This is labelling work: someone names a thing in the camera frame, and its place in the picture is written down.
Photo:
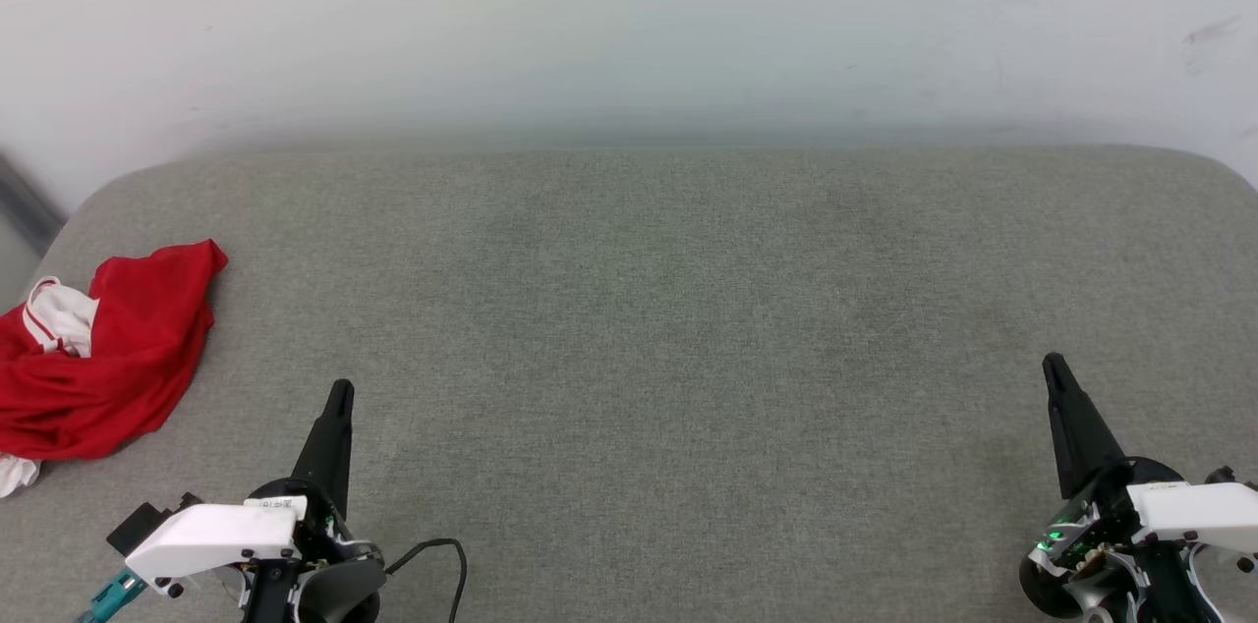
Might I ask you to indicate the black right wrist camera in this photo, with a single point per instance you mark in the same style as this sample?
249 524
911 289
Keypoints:
1224 476

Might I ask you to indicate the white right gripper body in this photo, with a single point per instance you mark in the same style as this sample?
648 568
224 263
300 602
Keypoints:
1189 515

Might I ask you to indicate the grey fabric sofa cushion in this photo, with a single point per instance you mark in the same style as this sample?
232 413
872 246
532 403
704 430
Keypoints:
668 328

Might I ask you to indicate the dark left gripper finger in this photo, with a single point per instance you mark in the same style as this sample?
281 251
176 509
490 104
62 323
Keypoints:
329 446

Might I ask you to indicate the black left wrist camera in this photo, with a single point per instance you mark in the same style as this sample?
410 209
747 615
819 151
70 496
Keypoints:
147 523

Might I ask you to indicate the red basketball jersey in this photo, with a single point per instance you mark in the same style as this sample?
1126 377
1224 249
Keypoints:
128 358

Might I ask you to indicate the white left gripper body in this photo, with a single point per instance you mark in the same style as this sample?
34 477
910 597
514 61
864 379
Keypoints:
216 535

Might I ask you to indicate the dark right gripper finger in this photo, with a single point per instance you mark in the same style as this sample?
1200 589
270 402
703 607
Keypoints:
1076 426

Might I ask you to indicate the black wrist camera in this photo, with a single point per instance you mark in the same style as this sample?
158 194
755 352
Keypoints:
147 523
1224 476

